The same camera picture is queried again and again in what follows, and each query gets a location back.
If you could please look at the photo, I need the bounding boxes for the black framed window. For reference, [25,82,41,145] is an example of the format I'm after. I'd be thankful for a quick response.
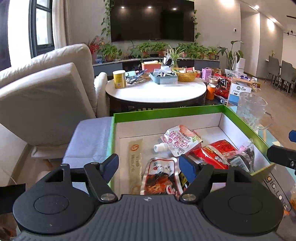
[29,0,55,58]

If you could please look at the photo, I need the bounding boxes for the yellow canister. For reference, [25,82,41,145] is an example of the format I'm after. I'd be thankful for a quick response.
[112,70,127,89]

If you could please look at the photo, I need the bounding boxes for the spider plant in vase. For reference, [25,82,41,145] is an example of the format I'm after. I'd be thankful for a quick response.
[165,46,184,69]

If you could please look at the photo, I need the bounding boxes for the beige curtain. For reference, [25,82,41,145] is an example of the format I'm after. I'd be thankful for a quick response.
[52,0,73,50]

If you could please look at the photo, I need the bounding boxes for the red flower plant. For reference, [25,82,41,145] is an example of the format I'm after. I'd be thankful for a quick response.
[88,36,103,64]

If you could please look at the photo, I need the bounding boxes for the red meat snack packet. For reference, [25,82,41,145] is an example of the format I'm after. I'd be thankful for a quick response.
[140,157,184,198]

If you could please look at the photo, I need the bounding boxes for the round white coffee table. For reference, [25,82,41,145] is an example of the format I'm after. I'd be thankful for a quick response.
[105,77,207,117]

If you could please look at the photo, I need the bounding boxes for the pink box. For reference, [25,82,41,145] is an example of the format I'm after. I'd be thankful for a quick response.
[202,68,214,81]

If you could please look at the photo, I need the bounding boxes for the grey dining chair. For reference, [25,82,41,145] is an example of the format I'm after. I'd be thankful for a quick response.
[265,56,282,88]
[276,60,296,96]

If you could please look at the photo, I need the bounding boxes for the long white snack packet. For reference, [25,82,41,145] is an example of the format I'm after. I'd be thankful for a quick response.
[128,139,143,194]

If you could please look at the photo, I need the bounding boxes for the hanging vine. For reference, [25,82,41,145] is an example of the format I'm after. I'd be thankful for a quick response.
[100,0,116,39]
[191,0,201,40]

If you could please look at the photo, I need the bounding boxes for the blue plastic basket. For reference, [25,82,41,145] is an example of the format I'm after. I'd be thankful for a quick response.
[149,71,178,86]

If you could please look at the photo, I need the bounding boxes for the green potted plant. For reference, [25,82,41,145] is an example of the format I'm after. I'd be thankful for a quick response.
[176,43,192,58]
[192,45,208,60]
[207,46,219,60]
[151,42,169,57]
[99,43,122,62]
[136,42,153,58]

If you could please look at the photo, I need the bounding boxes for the orange box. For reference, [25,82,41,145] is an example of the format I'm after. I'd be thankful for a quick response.
[142,62,161,71]

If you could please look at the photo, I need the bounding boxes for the grey television console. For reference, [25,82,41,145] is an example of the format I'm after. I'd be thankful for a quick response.
[92,59,221,77]

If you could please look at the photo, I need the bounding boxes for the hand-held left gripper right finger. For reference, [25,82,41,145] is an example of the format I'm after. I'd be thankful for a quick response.
[179,154,255,202]

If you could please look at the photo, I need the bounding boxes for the pink spouted pouch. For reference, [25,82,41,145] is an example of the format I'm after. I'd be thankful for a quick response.
[154,125,202,158]

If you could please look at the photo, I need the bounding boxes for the orange cup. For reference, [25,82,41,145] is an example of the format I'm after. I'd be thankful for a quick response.
[206,85,217,100]

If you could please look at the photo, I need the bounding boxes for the tall leafy plant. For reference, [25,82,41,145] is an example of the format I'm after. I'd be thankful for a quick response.
[217,40,244,70]

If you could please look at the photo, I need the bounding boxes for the black television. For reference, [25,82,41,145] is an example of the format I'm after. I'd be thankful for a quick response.
[110,0,195,43]

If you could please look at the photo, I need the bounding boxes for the red black snack bag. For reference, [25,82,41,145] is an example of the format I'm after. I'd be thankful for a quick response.
[215,74,233,98]

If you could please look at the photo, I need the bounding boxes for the white blue carton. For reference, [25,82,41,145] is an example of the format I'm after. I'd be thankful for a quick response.
[227,78,253,107]

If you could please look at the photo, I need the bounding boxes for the lavender cloth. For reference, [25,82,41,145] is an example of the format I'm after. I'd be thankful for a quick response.
[62,117,114,168]

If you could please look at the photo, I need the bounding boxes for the large red snack packet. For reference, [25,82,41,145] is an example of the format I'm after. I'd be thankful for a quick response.
[185,140,239,170]

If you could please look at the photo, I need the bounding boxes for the yellow wicker basket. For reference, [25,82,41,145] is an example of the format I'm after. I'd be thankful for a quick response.
[173,69,198,82]

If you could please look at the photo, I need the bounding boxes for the green cardboard box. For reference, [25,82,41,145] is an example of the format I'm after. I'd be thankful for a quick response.
[108,104,277,195]

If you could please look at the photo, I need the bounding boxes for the pile of dark sticks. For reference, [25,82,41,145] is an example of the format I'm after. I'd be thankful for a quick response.
[126,70,151,85]

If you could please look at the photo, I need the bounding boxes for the beige armchair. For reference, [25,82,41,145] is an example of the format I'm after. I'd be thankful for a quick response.
[0,44,108,161]

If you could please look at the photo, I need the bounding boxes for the dark packet with barcode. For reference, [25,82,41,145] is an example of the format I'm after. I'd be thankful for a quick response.
[231,138,255,173]

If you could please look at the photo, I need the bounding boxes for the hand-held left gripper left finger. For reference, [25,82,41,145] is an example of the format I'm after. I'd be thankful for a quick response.
[40,153,119,202]

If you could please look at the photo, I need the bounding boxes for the clear glass pitcher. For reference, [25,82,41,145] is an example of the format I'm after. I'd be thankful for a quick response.
[236,93,273,131]

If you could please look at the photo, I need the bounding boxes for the clear black yellow packet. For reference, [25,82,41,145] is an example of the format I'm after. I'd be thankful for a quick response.
[179,173,190,189]

